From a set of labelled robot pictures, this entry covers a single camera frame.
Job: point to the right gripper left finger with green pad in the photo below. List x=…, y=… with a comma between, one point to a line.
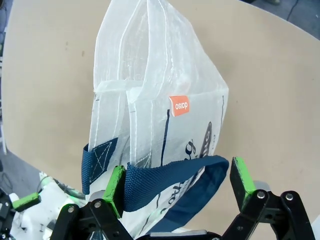
x=114, y=190

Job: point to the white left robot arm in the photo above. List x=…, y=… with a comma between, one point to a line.
x=50, y=212

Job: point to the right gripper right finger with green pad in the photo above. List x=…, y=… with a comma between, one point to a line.
x=243, y=182

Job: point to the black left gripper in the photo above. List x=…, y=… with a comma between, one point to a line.
x=4, y=215

